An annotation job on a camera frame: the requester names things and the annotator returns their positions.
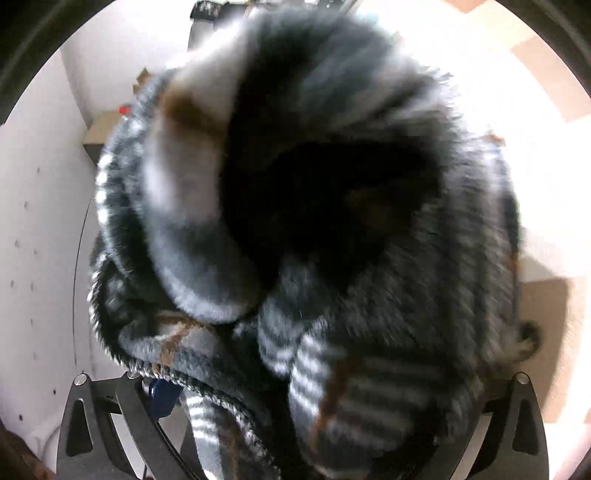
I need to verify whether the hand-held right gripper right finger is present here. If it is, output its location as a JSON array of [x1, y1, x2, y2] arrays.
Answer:
[[436, 371, 550, 480]]

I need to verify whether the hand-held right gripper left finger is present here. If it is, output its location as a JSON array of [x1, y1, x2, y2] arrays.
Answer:
[[58, 371, 199, 480]]

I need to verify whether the bed with checked sheet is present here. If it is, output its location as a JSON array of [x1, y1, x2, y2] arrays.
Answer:
[[376, 0, 591, 425]]

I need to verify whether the dark tall cabinet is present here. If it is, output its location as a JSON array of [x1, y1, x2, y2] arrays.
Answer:
[[83, 108, 127, 164]]

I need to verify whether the plaid fleece jacket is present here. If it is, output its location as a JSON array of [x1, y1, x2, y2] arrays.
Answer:
[[88, 7, 543, 480]]

